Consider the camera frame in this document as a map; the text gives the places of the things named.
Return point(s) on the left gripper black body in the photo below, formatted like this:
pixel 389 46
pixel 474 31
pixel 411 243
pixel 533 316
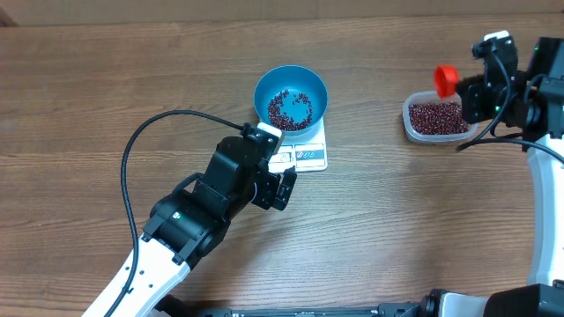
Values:
pixel 264 190

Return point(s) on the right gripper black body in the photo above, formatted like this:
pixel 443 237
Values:
pixel 480 106

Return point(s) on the red measuring scoop blue handle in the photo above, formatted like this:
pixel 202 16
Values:
pixel 446 78

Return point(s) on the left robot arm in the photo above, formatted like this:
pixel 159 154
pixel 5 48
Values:
pixel 189 223

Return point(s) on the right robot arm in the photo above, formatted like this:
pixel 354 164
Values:
pixel 524 108

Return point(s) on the white digital kitchen scale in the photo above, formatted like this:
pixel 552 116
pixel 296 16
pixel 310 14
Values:
pixel 305 150

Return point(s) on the red beans in bowl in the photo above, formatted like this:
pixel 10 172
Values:
pixel 290 110

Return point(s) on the blue plastic bowl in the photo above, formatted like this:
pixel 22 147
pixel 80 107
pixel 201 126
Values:
pixel 293 78

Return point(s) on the red adzuki beans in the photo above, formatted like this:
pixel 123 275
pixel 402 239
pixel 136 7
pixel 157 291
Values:
pixel 443 118

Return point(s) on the clear plastic food container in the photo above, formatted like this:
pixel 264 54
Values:
pixel 416 137

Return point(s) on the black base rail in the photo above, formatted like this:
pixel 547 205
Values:
pixel 308 310

